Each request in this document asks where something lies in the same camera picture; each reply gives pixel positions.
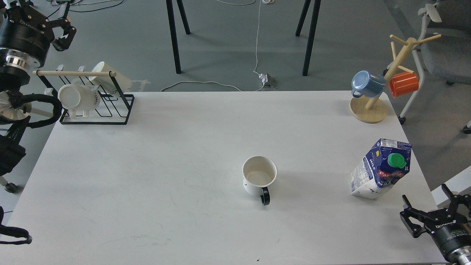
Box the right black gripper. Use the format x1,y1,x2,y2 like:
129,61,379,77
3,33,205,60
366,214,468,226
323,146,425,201
400,184,471,260

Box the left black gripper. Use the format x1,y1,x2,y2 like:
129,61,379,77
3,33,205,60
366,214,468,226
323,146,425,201
0,0,77,67

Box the blue white milk carton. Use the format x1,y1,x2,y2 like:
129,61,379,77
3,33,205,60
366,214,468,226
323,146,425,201
351,138,412,199

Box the white mug black handle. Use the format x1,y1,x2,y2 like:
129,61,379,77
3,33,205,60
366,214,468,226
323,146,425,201
242,156,278,206

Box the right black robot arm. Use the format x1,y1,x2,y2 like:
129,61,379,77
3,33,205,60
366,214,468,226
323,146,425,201
399,183,471,265

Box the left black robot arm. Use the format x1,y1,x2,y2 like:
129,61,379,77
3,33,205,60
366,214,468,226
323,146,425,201
0,0,77,193

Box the white mug on rack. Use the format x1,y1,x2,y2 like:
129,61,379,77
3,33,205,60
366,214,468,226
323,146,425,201
58,84,101,119

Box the cream mug on rack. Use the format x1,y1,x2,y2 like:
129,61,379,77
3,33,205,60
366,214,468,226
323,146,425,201
89,61,132,98

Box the wooden mug tree stand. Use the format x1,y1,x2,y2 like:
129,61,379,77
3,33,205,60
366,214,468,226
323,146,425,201
350,34,442,124

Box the black table legs left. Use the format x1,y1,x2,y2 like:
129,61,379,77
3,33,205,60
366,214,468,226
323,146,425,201
165,0,191,74

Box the black table legs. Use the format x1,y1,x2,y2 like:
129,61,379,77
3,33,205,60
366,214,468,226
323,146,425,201
165,0,191,74
295,0,322,77

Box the orange mug on tree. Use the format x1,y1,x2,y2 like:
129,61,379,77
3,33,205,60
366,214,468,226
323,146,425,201
389,72,419,98

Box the blue mug on tree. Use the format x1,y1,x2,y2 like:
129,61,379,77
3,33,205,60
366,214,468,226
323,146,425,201
351,70,386,98

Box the grey floor power socket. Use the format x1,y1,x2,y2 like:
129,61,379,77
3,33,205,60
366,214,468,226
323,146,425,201
258,73,276,89

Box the black table legs right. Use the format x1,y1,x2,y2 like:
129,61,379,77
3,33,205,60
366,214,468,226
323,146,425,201
295,0,322,77

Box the black wire cup rack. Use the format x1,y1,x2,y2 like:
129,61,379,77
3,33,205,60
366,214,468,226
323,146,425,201
33,65,135,125

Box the white power cable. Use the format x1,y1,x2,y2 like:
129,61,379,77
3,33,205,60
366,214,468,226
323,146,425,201
161,0,275,92

